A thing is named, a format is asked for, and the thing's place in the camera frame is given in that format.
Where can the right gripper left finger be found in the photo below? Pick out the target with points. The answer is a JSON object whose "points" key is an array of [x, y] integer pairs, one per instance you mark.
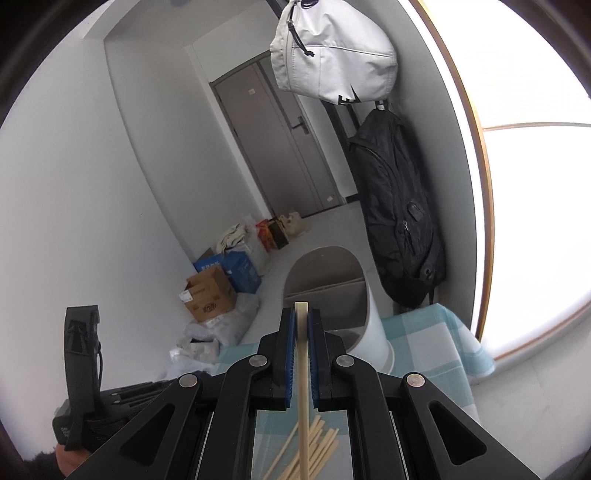
{"points": [[261, 381]]}

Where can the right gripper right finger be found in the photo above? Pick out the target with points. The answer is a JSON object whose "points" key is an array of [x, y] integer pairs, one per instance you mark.
{"points": [[402, 427]]}

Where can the wooden chopstick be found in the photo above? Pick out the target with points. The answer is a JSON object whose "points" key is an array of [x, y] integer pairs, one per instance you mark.
{"points": [[313, 433], [329, 436], [281, 452], [323, 459], [301, 315], [312, 456]]}

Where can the person's left hand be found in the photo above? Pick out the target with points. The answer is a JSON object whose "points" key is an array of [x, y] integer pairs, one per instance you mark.
{"points": [[69, 460]]}

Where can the grey plastic parcel bag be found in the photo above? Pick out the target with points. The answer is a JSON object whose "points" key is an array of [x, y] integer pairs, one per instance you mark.
{"points": [[203, 341]]}

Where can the teal checkered tablecloth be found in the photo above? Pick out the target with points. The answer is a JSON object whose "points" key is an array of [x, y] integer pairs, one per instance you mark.
{"points": [[432, 341]]}

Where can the brown cardboard box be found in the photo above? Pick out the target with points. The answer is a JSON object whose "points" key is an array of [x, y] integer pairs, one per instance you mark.
{"points": [[208, 294]]}

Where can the blue cardboard box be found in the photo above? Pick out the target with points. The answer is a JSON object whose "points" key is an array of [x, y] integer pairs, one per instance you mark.
{"points": [[237, 266]]}

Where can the white utensil holder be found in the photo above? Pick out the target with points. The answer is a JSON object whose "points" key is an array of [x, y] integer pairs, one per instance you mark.
{"points": [[331, 279]]}

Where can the cream cloth bundle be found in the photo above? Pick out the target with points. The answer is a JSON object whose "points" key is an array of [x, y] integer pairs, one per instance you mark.
{"points": [[238, 237]]}

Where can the red and black bag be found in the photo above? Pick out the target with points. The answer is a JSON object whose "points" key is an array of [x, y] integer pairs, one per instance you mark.
{"points": [[271, 234]]}

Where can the black backpack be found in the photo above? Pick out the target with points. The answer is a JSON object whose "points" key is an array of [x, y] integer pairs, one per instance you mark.
{"points": [[401, 221]]}

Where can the beige tote bag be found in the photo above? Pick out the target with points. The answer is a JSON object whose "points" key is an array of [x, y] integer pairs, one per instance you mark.
{"points": [[293, 225]]}

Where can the grey door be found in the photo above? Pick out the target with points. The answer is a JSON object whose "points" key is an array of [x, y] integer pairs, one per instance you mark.
{"points": [[273, 134]]}

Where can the white sling bag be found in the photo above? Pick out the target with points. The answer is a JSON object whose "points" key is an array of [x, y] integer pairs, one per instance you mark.
{"points": [[332, 52]]}

